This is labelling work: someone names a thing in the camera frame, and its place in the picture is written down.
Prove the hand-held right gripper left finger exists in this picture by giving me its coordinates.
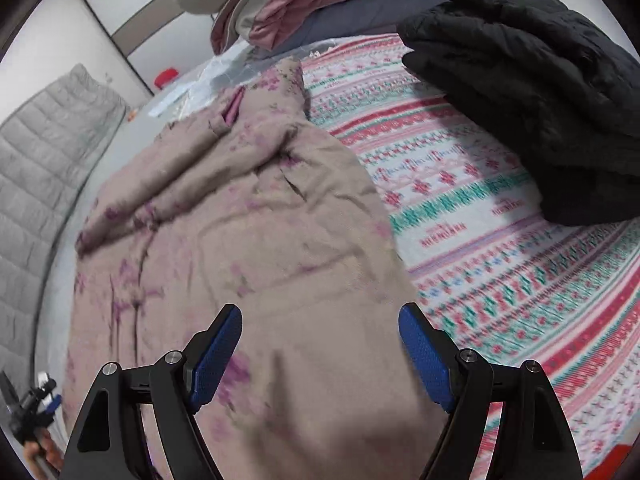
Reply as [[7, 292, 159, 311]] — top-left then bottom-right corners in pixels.
[[62, 304, 244, 480]]

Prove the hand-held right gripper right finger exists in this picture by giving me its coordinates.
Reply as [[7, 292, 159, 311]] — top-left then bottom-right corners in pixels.
[[398, 302, 585, 480]]

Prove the beige floral padded garment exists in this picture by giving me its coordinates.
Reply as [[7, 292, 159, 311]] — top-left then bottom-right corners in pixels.
[[65, 56, 453, 480]]

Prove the person's left hand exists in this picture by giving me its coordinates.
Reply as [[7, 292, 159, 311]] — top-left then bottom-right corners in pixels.
[[22, 432, 65, 477]]

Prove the red green patterned blanket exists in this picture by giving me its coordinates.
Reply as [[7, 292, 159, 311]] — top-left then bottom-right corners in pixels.
[[300, 34, 640, 480]]

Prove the grey quilted headboard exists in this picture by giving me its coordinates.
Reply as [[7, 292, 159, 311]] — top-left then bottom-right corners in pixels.
[[0, 63, 132, 361]]

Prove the white paper sheet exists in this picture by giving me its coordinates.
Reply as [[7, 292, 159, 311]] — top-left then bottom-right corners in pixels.
[[149, 87, 206, 118]]

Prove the sheer white fringed cloth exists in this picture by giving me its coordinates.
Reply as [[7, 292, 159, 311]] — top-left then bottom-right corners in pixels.
[[197, 40, 341, 108]]

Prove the black padded jacket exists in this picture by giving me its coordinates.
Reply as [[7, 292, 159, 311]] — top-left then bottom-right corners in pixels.
[[397, 0, 640, 227]]

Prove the blue-grey folded cloth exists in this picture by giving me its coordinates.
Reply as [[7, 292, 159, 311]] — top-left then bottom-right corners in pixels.
[[270, 0, 451, 56]]

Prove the white brown sliding wardrobe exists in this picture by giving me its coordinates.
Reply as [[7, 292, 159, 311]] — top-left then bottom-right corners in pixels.
[[77, 0, 211, 98]]

